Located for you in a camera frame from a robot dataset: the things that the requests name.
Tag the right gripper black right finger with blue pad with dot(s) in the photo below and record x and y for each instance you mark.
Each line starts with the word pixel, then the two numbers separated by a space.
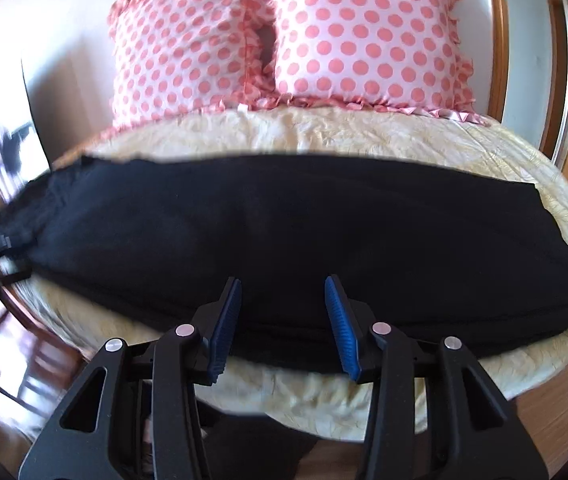
pixel 475 432

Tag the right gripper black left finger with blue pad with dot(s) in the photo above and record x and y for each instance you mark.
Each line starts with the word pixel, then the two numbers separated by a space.
pixel 128 395

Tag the black pants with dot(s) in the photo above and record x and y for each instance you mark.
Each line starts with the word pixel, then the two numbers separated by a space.
pixel 435 252

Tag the cream patterned bedspread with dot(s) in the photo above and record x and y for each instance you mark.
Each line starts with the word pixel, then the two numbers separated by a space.
pixel 324 405

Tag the wooden chair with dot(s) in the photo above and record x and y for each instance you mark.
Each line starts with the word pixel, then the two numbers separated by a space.
pixel 36 366

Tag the left pink polka dot pillow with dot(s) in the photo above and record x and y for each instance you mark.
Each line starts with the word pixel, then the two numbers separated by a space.
pixel 174 57

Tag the pink polka dot pillow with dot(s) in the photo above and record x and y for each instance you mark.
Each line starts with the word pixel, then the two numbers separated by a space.
pixel 386 55
pixel 174 57

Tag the right pink polka dot pillow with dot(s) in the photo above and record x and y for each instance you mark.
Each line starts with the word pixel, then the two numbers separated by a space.
pixel 386 55

